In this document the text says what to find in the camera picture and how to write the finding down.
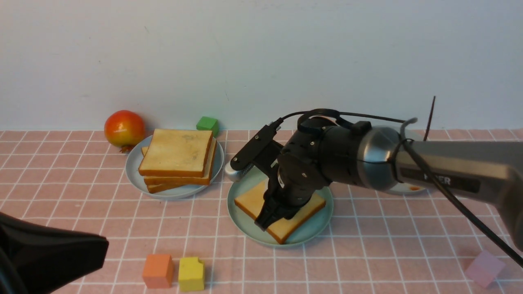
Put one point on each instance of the green centre plate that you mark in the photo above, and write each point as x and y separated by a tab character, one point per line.
245	220

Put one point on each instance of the orange foam cube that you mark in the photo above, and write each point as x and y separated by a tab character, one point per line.
158	271

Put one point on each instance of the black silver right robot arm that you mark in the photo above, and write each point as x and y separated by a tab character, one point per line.
322	152

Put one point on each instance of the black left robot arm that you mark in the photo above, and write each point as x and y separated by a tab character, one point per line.
37	259

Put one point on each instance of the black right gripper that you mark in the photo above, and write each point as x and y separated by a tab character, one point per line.
289	189

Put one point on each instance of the red pomegranate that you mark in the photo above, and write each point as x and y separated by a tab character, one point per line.
124	129

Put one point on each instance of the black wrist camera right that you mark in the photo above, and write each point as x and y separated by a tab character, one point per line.
260	152

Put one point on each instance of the green foam cube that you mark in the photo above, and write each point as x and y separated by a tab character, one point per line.
208	124

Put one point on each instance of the toast slice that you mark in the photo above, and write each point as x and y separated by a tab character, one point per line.
205	180
286	224
177	153
161	183

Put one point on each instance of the pink checked tablecloth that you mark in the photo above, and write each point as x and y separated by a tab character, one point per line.
374	244

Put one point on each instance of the light blue bread plate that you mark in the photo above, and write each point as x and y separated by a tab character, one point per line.
135	157

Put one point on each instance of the pink foam cube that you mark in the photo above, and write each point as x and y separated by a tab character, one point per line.
484	269

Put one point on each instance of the grey egg plate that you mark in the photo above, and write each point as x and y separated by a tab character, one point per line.
404	188

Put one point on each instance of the yellow foam cube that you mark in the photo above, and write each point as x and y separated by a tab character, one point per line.
191	274

